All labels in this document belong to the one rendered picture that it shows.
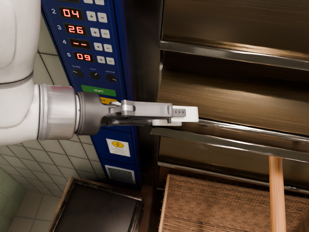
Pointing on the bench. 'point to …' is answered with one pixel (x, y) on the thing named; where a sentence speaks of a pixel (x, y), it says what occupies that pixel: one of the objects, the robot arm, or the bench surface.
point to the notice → (118, 147)
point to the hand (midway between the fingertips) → (175, 116)
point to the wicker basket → (224, 207)
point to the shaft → (277, 195)
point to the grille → (121, 174)
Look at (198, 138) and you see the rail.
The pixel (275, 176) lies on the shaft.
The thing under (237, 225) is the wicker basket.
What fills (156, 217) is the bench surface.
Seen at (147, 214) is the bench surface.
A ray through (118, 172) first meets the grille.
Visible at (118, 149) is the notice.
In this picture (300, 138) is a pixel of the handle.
